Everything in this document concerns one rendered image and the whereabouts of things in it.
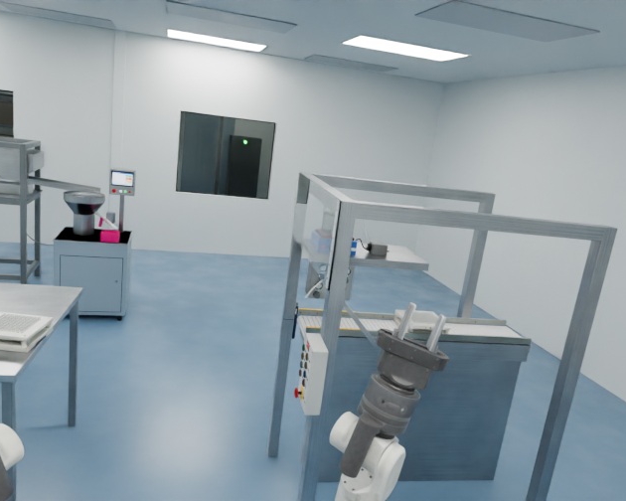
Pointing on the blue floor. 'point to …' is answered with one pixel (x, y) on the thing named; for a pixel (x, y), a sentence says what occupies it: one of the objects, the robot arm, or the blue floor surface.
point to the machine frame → (592, 280)
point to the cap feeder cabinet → (94, 270)
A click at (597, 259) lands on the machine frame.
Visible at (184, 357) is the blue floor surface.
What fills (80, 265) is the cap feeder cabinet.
